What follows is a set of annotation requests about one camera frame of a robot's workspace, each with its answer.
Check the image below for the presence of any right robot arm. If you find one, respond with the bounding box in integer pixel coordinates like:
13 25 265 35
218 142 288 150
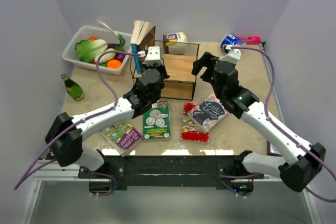
192 52 326 192

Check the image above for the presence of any toy spring onion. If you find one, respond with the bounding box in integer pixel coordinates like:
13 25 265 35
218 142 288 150
97 19 127 54

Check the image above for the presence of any orange toy fruit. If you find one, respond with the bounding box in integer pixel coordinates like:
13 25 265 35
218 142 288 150
107 59 122 69

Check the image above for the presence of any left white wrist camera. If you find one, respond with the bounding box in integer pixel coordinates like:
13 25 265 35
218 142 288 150
138 46 164 66

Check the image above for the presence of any wood and wire shelf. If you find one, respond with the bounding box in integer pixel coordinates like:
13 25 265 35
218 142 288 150
155 40 199 101

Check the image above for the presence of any purple toy eggplant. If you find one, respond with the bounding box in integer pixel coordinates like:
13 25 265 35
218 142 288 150
114 53 127 63

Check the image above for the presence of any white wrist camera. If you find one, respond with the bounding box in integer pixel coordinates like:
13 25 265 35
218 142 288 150
218 45 241 64
138 46 164 66

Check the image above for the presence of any red patterned book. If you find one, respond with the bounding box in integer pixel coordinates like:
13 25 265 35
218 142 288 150
180 102 209 144

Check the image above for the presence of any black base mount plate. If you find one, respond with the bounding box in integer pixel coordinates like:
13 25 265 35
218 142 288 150
78 155 263 193

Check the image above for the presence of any Little Women book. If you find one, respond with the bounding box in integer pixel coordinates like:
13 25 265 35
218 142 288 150
187 93 229 132

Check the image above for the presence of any blue 26-storey treehouse book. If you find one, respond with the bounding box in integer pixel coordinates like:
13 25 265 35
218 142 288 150
130 20 144 74

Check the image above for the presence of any green glass bottle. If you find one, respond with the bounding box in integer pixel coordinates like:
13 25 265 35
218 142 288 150
61 74 85 101

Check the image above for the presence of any purple 117-storey treehouse book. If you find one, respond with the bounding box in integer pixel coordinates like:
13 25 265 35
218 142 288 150
100 121 142 156

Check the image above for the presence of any green coin book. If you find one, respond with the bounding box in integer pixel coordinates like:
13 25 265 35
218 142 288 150
143 100 171 141

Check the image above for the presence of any pink stapler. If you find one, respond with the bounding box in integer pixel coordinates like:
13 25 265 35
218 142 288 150
240 36 261 45

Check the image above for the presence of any white toy radish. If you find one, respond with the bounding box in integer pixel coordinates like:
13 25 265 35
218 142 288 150
94 50 116 65

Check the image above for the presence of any white cartoon mug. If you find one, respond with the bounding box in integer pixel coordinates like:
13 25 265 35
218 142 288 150
163 32 188 55

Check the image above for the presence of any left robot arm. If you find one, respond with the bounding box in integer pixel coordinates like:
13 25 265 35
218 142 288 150
45 60 169 178

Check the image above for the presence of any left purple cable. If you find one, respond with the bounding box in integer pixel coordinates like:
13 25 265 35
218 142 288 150
13 50 142 191

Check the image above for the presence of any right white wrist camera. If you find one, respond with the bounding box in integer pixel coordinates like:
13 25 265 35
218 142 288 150
218 45 241 64

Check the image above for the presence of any dark Edward Tulane book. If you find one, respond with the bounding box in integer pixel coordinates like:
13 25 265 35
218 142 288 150
139 25 156 51

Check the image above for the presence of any toy cabbage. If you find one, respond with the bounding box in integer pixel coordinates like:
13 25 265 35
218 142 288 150
75 39 108 63

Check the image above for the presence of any white plastic basket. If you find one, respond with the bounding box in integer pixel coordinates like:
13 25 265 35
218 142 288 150
62 26 132 70

